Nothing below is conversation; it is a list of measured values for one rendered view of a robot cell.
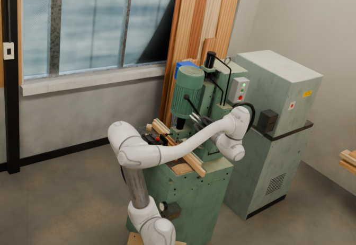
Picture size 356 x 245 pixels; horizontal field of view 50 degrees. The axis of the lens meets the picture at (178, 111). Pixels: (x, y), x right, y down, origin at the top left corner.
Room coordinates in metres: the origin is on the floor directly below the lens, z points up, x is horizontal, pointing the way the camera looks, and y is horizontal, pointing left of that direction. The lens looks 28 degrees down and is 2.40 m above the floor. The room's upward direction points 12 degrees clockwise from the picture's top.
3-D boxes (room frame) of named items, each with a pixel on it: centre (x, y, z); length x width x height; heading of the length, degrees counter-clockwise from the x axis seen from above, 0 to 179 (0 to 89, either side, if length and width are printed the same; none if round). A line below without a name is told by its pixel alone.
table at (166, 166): (2.24, 0.07, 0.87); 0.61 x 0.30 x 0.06; 40
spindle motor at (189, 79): (2.28, -0.03, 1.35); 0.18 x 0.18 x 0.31
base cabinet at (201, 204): (2.36, -0.13, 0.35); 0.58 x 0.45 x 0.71; 130
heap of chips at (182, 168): (2.06, -0.10, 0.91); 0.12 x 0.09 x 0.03; 130
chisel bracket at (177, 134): (2.29, -0.05, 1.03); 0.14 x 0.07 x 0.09; 130
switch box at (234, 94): (2.38, -0.37, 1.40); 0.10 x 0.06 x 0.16; 130
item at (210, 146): (2.28, -0.28, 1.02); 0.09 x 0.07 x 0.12; 40
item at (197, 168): (2.27, -0.04, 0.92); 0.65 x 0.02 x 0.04; 40
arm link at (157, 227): (1.55, -0.05, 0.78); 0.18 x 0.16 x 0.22; 37
